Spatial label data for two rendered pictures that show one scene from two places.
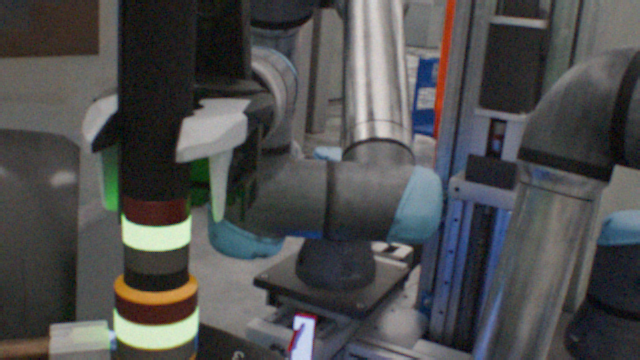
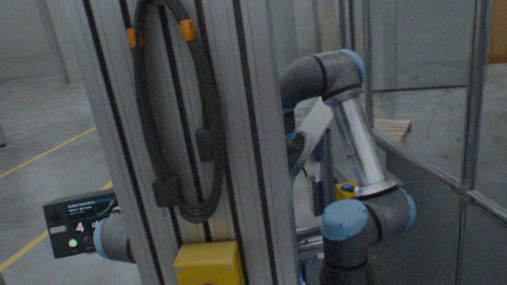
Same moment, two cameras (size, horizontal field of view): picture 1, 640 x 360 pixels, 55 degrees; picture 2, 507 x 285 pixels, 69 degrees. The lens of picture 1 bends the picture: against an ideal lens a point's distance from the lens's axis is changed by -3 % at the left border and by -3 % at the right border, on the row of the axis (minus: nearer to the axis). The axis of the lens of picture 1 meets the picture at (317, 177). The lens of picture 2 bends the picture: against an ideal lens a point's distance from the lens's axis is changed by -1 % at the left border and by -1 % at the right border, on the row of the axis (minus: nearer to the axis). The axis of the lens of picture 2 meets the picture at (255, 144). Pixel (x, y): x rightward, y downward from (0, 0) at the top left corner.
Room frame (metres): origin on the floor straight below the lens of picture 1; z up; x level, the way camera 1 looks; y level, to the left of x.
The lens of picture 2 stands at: (1.81, -0.52, 1.78)
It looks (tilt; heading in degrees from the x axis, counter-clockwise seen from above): 20 degrees down; 160
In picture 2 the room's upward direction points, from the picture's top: 8 degrees counter-clockwise
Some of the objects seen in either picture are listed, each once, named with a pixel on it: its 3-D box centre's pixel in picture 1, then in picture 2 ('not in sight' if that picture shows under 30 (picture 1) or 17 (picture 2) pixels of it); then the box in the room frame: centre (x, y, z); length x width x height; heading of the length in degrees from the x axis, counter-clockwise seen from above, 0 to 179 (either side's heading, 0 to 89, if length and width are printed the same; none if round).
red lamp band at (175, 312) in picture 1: (156, 295); not in sight; (0.30, 0.08, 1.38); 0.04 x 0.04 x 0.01
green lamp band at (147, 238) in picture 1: (156, 226); not in sight; (0.30, 0.08, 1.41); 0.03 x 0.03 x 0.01
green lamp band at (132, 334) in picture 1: (156, 316); not in sight; (0.30, 0.08, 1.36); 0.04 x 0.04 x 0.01
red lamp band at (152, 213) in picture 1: (157, 202); not in sight; (0.30, 0.08, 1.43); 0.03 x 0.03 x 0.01
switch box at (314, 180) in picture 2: not in sight; (323, 194); (0.16, 0.46, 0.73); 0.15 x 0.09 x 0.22; 77
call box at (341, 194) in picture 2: not in sight; (358, 197); (0.72, 0.28, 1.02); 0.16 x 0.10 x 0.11; 77
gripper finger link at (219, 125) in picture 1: (215, 167); not in sight; (0.32, 0.05, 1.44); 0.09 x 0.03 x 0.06; 6
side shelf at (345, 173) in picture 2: not in sight; (367, 176); (0.31, 0.64, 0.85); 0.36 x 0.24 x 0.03; 167
